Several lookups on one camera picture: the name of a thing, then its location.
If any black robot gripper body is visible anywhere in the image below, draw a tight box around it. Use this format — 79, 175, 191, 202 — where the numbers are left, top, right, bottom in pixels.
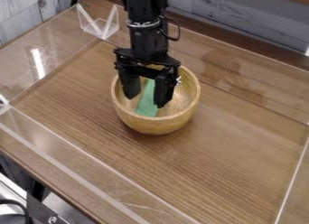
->
115, 19, 179, 84

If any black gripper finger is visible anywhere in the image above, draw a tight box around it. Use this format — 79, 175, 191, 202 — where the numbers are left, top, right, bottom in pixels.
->
154, 75, 177, 108
118, 68, 142, 99

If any black metal table bracket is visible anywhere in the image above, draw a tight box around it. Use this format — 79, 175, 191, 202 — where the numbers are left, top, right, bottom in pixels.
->
27, 194, 70, 224

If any green rectangular block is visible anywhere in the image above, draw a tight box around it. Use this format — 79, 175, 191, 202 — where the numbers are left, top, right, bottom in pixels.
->
135, 79, 158, 117

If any brown wooden bowl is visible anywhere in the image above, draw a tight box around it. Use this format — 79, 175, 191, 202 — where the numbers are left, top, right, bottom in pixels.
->
111, 66, 202, 135

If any clear acrylic tray wall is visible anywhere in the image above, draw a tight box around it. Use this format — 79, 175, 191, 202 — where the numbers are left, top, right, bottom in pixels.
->
0, 95, 195, 224

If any black cable bottom left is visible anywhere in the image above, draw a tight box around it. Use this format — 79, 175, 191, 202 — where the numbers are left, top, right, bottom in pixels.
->
0, 198, 38, 224

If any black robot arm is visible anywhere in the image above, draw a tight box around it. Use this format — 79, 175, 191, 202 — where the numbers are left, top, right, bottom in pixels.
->
114, 0, 181, 108

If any clear acrylic corner bracket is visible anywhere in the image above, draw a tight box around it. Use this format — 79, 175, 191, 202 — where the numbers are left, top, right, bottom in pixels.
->
76, 4, 119, 40

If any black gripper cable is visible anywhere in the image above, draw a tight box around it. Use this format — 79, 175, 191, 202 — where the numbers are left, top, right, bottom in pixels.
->
158, 15, 182, 42

